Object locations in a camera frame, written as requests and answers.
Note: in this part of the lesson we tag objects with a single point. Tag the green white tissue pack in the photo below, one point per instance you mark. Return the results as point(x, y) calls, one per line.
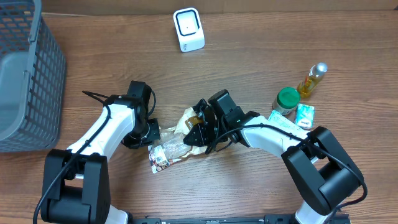
point(304, 116)

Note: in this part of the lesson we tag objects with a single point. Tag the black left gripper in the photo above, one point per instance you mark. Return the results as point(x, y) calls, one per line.
point(152, 131)

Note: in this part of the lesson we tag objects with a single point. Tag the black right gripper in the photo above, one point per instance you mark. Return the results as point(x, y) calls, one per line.
point(201, 129)

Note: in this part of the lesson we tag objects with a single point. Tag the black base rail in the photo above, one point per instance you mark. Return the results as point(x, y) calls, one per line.
point(217, 220)

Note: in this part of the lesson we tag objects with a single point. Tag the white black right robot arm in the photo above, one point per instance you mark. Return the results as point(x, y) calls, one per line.
point(323, 172)

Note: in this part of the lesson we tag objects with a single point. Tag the yellow liquid bottle grey cap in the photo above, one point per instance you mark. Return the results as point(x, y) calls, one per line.
point(313, 78)

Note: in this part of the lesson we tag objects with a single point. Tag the beige brown snack pouch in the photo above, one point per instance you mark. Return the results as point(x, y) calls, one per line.
point(170, 148)

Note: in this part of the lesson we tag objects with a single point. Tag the white jar green lid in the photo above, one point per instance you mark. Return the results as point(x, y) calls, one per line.
point(286, 100)

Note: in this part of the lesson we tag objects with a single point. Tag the white barcode scanner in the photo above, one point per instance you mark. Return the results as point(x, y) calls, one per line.
point(189, 29)

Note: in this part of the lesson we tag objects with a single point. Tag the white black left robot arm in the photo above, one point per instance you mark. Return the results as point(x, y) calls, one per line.
point(76, 186)

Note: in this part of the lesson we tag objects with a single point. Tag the teal snack pack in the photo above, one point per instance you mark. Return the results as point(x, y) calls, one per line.
point(276, 119)

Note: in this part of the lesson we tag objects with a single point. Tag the grey plastic mesh basket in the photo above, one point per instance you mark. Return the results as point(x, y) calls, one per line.
point(33, 73)

